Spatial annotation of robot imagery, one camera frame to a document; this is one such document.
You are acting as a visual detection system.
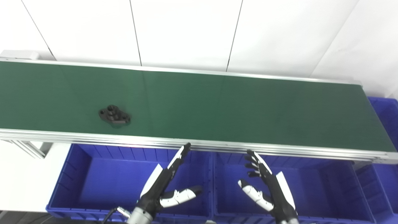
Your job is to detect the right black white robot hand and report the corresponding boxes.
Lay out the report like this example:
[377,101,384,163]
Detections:
[238,150,299,223]

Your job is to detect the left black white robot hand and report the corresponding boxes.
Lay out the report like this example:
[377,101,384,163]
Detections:
[137,142,203,218]

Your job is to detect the aluminium conveyor leg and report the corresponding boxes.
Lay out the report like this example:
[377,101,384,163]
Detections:
[2,139,52,159]

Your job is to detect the green conveyor belt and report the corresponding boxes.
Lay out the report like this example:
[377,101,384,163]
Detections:
[0,61,397,153]
[0,57,398,164]

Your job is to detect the grey conveyor motor box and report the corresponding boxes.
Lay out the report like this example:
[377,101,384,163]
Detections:
[0,50,41,61]

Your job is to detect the black flanged machine part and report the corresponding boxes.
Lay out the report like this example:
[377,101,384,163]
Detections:
[99,105,131,125]

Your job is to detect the blue plastic bin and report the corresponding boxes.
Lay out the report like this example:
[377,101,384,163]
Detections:
[354,96,398,224]
[212,152,377,224]
[46,144,215,222]

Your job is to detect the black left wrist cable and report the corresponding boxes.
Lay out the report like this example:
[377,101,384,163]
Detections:
[102,207,129,224]

